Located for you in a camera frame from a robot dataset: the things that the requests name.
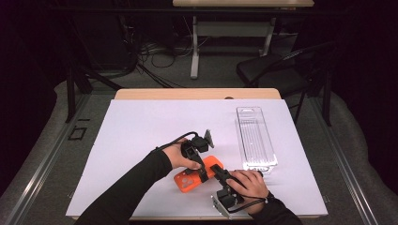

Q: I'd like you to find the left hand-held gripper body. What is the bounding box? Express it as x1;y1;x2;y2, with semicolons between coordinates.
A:
180;128;216;163

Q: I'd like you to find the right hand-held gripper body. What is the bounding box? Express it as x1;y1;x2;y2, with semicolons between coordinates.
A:
210;184;246;219

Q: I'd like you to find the orange phone case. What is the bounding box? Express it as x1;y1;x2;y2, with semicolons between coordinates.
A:
173;155;224;194

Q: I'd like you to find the clear plastic package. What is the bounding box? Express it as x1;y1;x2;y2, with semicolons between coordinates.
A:
235;106;279;174

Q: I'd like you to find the person's right hand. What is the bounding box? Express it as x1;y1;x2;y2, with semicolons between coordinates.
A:
225;169;270;216

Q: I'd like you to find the person's left hand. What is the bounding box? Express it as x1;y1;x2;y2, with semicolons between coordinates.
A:
162;139;203;172

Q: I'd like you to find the wooden table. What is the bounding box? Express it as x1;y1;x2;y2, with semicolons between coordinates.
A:
114;87;282;101

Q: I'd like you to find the white board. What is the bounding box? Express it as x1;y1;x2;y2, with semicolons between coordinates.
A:
65;98;329;219

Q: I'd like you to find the black folding chair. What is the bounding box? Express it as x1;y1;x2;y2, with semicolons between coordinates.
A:
236;40;337;125

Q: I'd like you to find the white-legged desk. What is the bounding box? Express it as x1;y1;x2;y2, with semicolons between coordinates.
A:
172;0;315;80

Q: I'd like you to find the black tape square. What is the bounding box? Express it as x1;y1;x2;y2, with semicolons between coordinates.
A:
68;126;88;142

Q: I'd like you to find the black metal stand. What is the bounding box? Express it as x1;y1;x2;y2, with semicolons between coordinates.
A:
64;46;124;124

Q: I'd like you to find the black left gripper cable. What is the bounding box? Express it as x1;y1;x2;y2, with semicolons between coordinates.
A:
152;130;200;153

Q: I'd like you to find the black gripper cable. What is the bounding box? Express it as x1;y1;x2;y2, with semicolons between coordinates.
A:
152;130;200;153
228;193;271;215

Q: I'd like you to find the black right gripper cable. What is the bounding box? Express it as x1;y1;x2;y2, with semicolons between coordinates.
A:
228;193;271;215

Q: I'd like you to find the metal floor rail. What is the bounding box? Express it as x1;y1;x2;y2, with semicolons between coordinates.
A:
308;97;380;225
3;93;92;225

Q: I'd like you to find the bundle of floor cables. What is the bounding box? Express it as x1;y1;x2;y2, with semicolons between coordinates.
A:
118;15;214;89

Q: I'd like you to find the black metal post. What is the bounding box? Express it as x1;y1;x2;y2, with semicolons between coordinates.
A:
322;68;332;128

